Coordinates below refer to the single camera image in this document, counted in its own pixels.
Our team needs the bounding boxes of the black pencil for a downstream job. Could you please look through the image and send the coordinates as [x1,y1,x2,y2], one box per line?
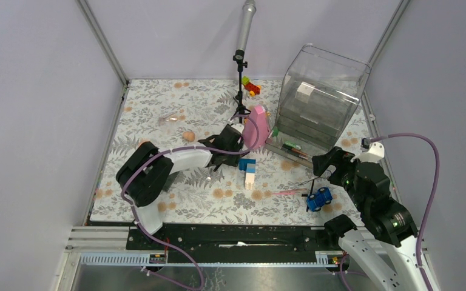
[306,180,314,212]

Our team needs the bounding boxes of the pink eyebrow razor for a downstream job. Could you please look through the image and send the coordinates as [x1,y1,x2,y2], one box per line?
[271,192,307,196]

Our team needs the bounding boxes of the beige makeup sponge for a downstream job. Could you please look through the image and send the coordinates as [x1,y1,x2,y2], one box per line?
[182,131,196,142]

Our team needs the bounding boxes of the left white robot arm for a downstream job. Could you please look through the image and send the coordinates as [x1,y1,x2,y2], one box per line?
[115,124,244,249]

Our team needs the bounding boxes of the red yellow lego bricks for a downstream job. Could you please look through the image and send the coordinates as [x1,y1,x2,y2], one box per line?
[241,76,261,96]

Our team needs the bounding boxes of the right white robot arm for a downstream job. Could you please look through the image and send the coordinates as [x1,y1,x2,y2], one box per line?
[312,142,439,290]

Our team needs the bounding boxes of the white blue brick stack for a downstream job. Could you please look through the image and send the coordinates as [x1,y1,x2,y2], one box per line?
[238,158,256,190]

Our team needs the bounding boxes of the brown lip gloss tube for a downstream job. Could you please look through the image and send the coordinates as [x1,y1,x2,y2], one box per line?
[282,147,308,159]

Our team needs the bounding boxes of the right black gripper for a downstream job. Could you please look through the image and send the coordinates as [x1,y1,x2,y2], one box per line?
[311,145,367,211]

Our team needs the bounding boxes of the black wire hair loop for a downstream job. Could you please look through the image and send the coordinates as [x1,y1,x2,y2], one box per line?
[299,170,332,186]

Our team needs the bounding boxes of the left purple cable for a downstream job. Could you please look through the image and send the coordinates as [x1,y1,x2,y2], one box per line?
[120,113,261,291]

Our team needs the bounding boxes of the blue toy car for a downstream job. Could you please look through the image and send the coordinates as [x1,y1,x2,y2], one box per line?
[309,187,333,212]

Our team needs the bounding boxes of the pink foam wedge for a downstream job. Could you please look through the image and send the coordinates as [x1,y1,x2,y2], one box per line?
[242,105,270,150]

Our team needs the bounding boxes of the silver microphone on tripod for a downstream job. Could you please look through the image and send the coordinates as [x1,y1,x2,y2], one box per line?
[233,0,257,116]

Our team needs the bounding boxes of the clear acrylic makeup organizer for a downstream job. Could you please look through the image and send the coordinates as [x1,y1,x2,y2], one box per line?
[265,44,372,167]

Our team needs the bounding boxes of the white cardboard box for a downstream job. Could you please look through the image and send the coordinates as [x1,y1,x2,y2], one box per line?
[295,82,315,104]

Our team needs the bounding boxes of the green lip balm tube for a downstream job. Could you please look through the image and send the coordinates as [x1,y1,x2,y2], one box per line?
[284,141,302,150]

